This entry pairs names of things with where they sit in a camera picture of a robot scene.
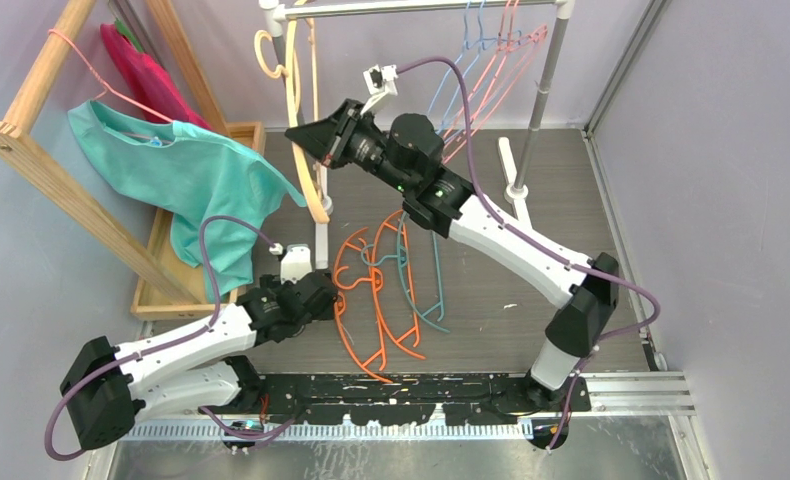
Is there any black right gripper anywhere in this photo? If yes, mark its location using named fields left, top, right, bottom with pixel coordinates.
left=288, top=98, right=415, bottom=195

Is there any teal plastic hanger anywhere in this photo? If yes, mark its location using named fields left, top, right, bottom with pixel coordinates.
left=360, top=210, right=451, bottom=334

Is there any blue wire hanger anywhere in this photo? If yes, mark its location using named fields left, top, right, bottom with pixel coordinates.
left=428, top=1, right=490, bottom=133
left=426, top=1, right=485, bottom=126

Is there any beige plastic hanger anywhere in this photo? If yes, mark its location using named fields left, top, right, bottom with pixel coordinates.
left=253, top=1, right=332, bottom=225

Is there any pink wire hanger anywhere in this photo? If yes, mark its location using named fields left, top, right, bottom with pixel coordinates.
left=441, top=0, right=535, bottom=144
left=442, top=0, right=549, bottom=164

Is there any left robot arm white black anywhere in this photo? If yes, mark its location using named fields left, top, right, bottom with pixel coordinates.
left=60, top=271, right=338, bottom=451

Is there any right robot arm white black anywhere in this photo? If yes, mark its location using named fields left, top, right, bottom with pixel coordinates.
left=285, top=100, right=619, bottom=411

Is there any white metal clothes rack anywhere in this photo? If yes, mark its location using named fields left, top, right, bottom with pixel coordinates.
left=257, top=0, right=576, bottom=270

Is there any teal t-shirt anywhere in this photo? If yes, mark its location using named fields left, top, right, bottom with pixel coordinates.
left=68, top=101, right=307, bottom=294

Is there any wooden tray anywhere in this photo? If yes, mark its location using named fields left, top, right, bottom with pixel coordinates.
left=129, top=121, right=267, bottom=323

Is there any red garment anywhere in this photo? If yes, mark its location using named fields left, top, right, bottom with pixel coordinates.
left=99, top=24, right=212, bottom=130

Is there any pink hanger holding shirt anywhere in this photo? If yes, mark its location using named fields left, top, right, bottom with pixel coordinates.
left=47, top=28, right=173, bottom=123

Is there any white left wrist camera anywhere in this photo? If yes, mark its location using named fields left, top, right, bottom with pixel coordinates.
left=269, top=243, right=313, bottom=283

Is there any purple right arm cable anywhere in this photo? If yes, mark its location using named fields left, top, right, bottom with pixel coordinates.
left=394, top=56, right=661, bottom=346

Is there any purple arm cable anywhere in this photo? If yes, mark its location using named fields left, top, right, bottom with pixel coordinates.
left=394, top=56, right=661, bottom=346
left=43, top=215, right=282, bottom=462

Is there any white slotted cable duct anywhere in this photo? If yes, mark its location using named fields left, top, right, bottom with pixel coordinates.
left=123, top=419, right=533, bottom=441

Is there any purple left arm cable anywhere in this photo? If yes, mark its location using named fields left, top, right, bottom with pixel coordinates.
left=43, top=215, right=282, bottom=462

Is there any wooden clothes rack frame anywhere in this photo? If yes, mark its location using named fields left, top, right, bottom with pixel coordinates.
left=0, top=1, right=198, bottom=305

